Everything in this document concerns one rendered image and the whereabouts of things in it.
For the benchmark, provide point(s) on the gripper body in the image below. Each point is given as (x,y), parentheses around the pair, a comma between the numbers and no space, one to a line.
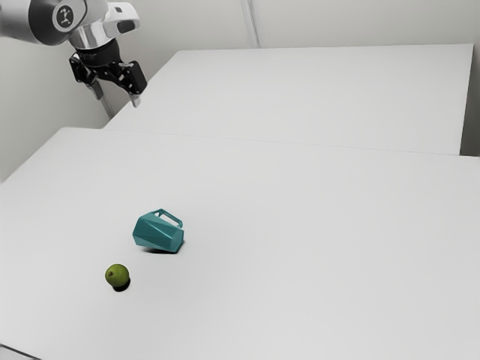
(99,56)

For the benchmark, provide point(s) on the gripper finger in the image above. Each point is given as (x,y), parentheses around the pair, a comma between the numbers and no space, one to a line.
(131,79)
(85,73)

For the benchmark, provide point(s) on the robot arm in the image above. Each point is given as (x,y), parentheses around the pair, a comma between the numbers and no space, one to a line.
(71,17)

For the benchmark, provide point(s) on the teal faceted mug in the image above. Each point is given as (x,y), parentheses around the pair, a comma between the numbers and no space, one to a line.
(157,234)

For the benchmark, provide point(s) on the green round fruit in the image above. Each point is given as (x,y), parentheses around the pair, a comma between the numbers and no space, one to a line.
(117,275)

